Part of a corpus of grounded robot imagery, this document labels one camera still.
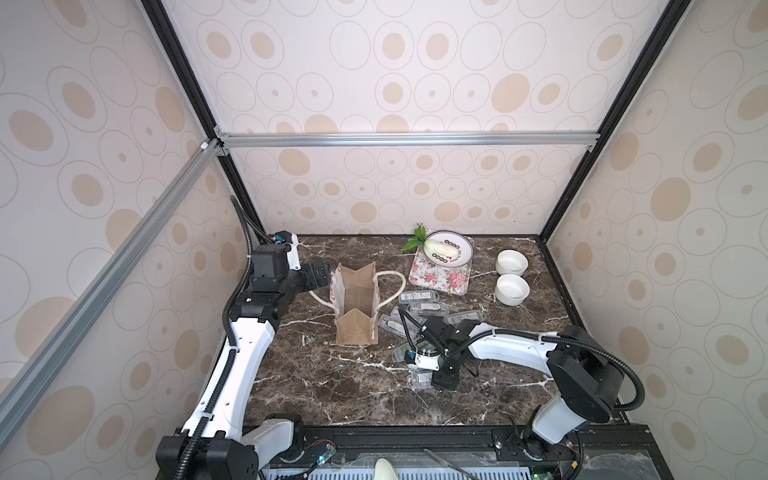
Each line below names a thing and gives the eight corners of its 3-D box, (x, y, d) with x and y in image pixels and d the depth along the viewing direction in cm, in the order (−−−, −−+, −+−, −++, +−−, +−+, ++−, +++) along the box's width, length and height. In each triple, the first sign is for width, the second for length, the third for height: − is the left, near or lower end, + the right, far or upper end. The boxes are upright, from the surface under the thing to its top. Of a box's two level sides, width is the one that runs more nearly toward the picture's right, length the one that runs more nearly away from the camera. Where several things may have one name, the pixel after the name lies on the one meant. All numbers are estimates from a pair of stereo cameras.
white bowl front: (498, 306, 102) (501, 299, 98) (491, 282, 108) (495, 274, 105) (530, 306, 102) (535, 299, 98) (521, 282, 108) (526, 274, 105)
